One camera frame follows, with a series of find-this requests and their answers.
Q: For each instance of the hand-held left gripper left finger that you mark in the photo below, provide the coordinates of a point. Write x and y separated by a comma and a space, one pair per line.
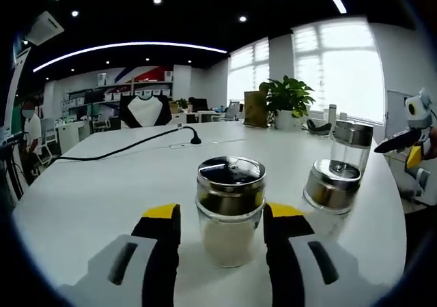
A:
160, 252

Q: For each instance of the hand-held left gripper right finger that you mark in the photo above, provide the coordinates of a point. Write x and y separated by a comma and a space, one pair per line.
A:
283, 252

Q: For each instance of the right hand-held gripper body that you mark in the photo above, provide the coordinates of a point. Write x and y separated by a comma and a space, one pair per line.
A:
421, 112

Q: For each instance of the tall seasoning bottle white contents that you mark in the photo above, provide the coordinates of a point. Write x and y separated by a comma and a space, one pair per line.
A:
353, 133

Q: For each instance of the small seasoning bottle beige contents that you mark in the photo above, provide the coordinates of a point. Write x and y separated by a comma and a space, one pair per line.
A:
228, 245

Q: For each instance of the small seasoning bottle white contents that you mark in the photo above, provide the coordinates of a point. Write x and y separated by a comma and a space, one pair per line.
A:
327, 191

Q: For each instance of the tall white tumbler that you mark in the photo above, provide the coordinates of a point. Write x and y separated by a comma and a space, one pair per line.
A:
333, 114

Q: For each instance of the grey headphones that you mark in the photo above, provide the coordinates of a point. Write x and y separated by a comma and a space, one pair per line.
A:
319, 129

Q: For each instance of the wide window with blinds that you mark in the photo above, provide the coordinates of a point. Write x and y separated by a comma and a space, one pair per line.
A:
341, 75

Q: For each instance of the green potted plant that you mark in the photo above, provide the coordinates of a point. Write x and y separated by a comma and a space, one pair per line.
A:
290, 95

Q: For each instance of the black and white shirt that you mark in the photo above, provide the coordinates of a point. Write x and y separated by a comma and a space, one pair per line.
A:
145, 110

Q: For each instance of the brown cardboard box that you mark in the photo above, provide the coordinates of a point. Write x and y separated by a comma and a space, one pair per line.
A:
254, 109

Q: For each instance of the white cabinet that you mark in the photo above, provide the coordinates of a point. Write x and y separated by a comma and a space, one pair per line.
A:
71, 134

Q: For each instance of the row of white storage bins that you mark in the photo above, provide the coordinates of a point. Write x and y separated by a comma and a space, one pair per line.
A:
150, 92

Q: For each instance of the narrow window with blinds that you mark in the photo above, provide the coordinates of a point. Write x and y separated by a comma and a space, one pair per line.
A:
249, 71

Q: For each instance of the metal storage shelf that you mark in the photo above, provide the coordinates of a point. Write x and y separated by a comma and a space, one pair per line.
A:
132, 87

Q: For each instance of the white storage container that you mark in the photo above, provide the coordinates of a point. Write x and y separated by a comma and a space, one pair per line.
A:
168, 75

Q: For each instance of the teal panel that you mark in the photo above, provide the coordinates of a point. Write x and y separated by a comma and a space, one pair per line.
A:
17, 112

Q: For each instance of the ceiling air conditioner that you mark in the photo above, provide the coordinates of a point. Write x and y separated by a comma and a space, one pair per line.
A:
44, 29

